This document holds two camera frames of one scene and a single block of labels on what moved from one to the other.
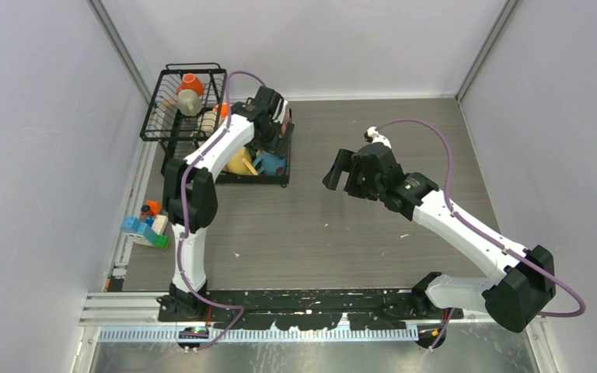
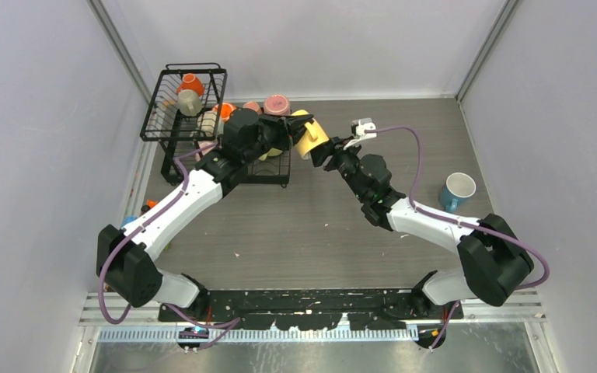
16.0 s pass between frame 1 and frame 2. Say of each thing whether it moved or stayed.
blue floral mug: moved
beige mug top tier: stayed
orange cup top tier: stayed
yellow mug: moved
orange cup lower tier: stayed
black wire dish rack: stayed
